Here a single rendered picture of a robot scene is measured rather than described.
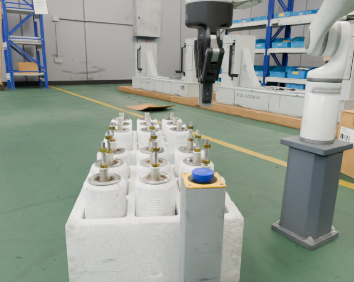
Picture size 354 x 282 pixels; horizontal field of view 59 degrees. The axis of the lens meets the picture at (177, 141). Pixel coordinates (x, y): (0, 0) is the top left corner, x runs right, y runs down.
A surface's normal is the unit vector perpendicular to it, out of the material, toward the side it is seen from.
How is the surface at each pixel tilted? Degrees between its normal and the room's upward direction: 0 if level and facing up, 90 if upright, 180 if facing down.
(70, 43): 90
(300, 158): 90
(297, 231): 90
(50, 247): 0
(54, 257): 0
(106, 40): 90
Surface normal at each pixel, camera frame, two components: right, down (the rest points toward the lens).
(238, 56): 0.55, 0.22
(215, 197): 0.11, 0.25
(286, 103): -0.83, 0.12
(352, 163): -0.98, 0.01
